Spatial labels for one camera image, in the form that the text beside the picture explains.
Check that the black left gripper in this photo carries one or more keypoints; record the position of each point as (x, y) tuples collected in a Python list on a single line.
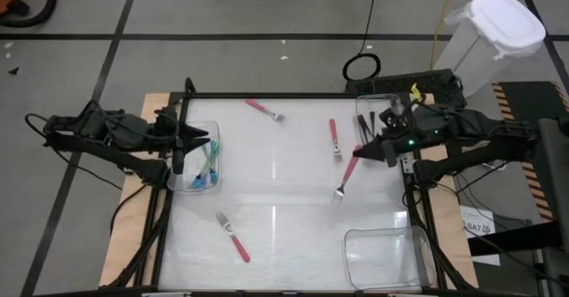
[(177, 163)]

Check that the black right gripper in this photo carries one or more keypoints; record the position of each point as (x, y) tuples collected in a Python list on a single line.
[(393, 152)]

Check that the black fork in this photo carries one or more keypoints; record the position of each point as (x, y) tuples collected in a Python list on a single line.
[(372, 121), (362, 126), (367, 132)]

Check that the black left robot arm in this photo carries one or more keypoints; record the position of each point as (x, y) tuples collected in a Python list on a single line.
[(111, 154)]

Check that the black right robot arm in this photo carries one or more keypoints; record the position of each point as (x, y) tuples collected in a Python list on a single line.
[(467, 159)]

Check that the clear plastic bin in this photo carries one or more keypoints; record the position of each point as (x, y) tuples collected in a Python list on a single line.
[(366, 106), (382, 257), (186, 128)]

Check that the black computer case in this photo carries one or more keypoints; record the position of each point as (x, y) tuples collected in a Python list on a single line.
[(400, 83)]

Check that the wooden table board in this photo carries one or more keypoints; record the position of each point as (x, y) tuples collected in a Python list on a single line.
[(133, 219)]

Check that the white paper label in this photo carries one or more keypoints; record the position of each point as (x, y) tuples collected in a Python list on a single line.
[(475, 214)]

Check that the black yellow striped mat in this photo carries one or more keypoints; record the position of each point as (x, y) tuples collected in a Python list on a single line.
[(524, 106)]

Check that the black flat bar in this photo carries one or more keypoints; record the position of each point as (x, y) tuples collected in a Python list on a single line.
[(511, 240)]

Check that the white lidded trash can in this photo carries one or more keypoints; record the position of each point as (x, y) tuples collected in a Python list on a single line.
[(502, 21)]

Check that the grey equipment housing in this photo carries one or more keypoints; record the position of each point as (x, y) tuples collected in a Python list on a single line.
[(555, 177)]

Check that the black floor scrap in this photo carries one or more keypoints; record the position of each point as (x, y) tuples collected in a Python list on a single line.
[(14, 70)]

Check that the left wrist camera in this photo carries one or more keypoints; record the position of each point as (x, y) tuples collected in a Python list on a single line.
[(129, 130)]

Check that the black table frame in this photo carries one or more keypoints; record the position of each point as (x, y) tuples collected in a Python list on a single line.
[(156, 257)]

